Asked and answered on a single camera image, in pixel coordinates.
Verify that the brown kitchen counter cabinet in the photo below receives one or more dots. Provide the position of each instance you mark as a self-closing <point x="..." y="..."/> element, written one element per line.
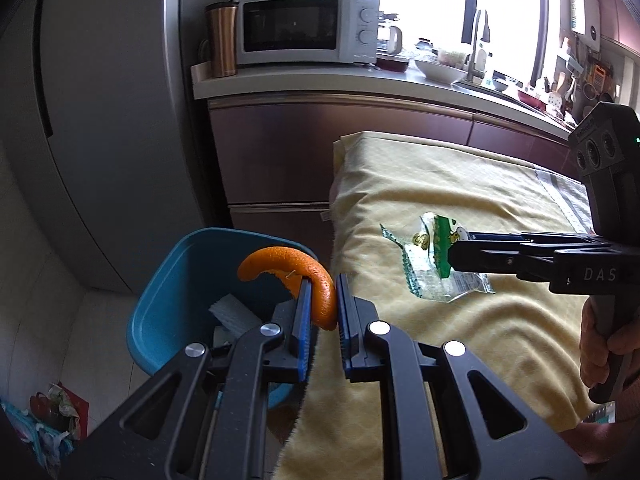
<point x="280" y="150"/>

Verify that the dark red food container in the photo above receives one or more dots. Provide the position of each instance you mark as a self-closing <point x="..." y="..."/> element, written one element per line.
<point x="392" y="63"/>

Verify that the metal kitchen faucet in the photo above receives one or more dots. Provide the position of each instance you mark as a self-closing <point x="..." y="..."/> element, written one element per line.
<point x="477" y="45"/>

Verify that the blue plastic bin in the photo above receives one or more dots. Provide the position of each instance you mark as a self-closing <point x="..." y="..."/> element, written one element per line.
<point x="170" y="300"/>

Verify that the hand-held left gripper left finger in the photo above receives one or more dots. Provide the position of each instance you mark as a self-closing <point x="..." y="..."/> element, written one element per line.
<point x="302" y="320"/>

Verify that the glass electric kettle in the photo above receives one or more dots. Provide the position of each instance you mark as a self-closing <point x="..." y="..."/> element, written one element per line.
<point x="391" y="40"/>

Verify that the colourful bags on floor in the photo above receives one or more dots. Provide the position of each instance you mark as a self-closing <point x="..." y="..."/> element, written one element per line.
<point x="50" y="415"/>

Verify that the clear green-label plastic wrapper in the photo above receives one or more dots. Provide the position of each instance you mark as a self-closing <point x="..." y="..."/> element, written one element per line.
<point x="425" y="272"/>

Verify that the orange peel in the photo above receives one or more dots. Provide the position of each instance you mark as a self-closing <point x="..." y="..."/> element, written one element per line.
<point x="280" y="260"/>

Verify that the white ceramic bowl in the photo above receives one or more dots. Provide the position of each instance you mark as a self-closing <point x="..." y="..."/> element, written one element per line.
<point x="440" y="70"/>

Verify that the yellow printed tablecloth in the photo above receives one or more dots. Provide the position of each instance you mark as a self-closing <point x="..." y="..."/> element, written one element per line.
<point x="450" y="340"/>

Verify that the person's right hand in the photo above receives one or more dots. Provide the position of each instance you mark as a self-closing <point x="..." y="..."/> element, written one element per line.
<point x="590" y="355"/>

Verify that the copper travel tumbler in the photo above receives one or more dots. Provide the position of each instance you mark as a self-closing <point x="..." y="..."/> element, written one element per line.
<point x="221" y="40"/>

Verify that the person's right forearm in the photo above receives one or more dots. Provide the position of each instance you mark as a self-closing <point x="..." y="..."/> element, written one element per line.
<point x="582" y="437"/>

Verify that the white microwave oven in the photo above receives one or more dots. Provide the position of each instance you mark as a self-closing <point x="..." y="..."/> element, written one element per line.
<point x="290" y="25"/>

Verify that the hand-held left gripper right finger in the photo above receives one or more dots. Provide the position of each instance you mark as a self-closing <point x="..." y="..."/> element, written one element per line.
<point x="346" y="325"/>

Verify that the white wall water heater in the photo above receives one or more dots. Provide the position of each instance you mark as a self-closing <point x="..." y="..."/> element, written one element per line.
<point x="582" y="10"/>

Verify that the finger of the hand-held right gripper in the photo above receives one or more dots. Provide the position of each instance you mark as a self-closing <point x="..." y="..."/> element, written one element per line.
<point x="490" y="259"/>
<point x="525" y="236"/>

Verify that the white foam fruit net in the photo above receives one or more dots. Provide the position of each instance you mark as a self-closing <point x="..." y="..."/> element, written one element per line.
<point x="232" y="312"/>

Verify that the grey refrigerator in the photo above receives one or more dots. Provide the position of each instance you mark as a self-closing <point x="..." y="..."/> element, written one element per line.
<point x="100" y="110"/>

